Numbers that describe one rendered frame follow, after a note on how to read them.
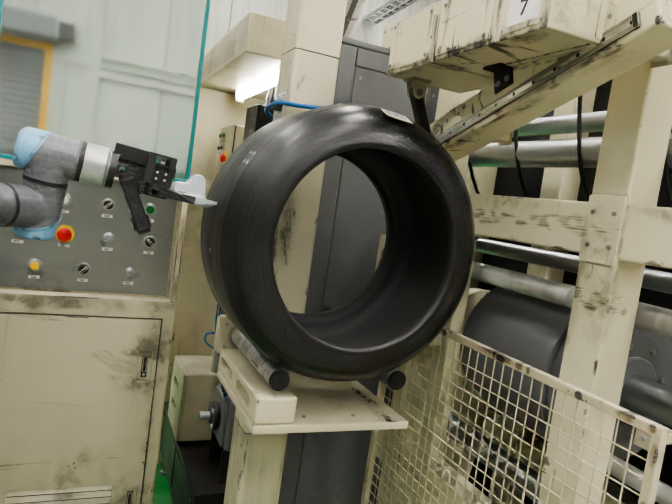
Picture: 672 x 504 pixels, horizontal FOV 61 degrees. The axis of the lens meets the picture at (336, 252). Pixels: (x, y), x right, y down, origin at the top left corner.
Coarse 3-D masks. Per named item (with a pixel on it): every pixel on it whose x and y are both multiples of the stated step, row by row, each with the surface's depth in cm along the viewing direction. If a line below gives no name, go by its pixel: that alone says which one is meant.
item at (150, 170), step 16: (112, 160) 105; (128, 160) 107; (144, 160) 108; (160, 160) 109; (176, 160) 109; (112, 176) 105; (128, 176) 108; (144, 176) 107; (160, 176) 109; (144, 192) 108
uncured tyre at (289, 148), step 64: (320, 128) 111; (384, 128) 115; (256, 192) 108; (384, 192) 149; (448, 192) 123; (256, 256) 108; (384, 256) 154; (448, 256) 128; (256, 320) 112; (320, 320) 147; (384, 320) 149; (448, 320) 132
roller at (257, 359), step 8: (232, 336) 147; (240, 336) 143; (240, 344) 140; (248, 344) 136; (248, 352) 133; (256, 352) 130; (256, 360) 127; (264, 360) 124; (256, 368) 126; (264, 368) 122; (272, 368) 119; (280, 368) 119; (264, 376) 120; (272, 376) 117; (280, 376) 118; (288, 376) 119; (272, 384) 117; (280, 384) 118; (288, 384) 119
